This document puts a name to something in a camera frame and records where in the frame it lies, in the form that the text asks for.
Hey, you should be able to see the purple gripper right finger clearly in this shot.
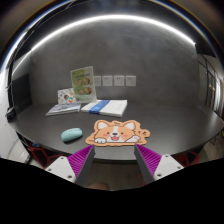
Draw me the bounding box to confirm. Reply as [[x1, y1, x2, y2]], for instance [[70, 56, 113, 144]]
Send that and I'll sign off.
[[133, 143, 185, 185]]

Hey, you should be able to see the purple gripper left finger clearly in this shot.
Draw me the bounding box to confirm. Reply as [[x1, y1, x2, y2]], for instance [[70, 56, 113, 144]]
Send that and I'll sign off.
[[45, 144, 96, 188]]

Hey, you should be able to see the teal computer mouse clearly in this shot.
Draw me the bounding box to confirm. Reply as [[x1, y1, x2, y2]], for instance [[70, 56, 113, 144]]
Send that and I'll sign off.
[[61, 128, 82, 142]]

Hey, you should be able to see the corgi dog mouse pad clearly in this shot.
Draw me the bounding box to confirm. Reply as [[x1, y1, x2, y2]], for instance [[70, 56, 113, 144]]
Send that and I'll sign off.
[[85, 120, 150, 147]]

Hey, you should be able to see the red chair left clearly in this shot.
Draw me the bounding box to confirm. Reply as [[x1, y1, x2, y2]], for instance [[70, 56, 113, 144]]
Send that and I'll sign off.
[[22, 139, 61, 168]]

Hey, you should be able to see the red chair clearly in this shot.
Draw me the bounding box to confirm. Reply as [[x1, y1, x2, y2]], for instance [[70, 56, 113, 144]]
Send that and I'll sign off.
[[173, 151, 199, 167], [22, 139, 61, 168]]

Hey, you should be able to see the red chair right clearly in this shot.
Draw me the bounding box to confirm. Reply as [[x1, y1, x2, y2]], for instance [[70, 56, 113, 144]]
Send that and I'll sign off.
[[173, 151, 199, 167]]

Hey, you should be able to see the white book with blue band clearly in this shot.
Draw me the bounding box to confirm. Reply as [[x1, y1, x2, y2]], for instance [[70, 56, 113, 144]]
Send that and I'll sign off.
[[81, 100, 128, 117]]

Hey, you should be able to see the small colourful standing card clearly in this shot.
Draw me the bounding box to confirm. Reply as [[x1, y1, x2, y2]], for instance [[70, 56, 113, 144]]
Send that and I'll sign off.
[[58, 88, 75, 104]]

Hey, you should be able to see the green standing sign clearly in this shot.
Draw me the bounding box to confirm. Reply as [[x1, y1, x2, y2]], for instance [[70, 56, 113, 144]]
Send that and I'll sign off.
[[71, 66, 97, 103]]

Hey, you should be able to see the black monitor at left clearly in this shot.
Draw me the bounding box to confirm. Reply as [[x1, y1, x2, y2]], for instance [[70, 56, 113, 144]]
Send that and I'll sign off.
[[5, 73, 33, 122]]

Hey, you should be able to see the wall socket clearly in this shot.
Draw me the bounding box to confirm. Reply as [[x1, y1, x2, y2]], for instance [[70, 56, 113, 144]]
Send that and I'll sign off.
[[94, 76, 102, 87], [114, 75, 125, 86], [126, 76, 136, 87], [102, 76, 113, 86]]

